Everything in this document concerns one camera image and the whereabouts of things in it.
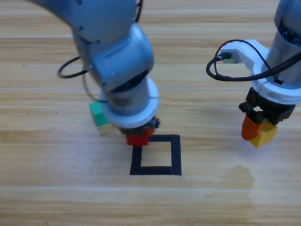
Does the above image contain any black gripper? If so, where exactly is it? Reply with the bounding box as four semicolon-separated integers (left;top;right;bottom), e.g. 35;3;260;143
238;87;296;142
118;117;161;137

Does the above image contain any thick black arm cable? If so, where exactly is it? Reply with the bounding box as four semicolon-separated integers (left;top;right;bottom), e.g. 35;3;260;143
134;0;143;24

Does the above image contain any red wooden block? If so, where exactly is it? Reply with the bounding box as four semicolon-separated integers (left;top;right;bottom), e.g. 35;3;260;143
127;133;150;146

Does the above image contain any black camera cable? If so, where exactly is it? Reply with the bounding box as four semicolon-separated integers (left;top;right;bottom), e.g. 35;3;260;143
206;50;301;83
57;56;94;79

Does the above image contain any black tape square outline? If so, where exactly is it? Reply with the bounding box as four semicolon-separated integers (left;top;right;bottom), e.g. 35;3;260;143
129;134;182;176

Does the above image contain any green wooden block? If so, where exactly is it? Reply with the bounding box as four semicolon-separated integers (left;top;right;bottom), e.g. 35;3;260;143
89;101;111;128

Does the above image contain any thin wrist cable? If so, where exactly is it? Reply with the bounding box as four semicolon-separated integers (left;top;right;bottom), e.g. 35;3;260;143
81;65;109;104
214;39;283;83

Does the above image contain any yellow wooden block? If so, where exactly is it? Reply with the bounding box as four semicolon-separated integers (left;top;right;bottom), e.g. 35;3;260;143
248;121;278;149

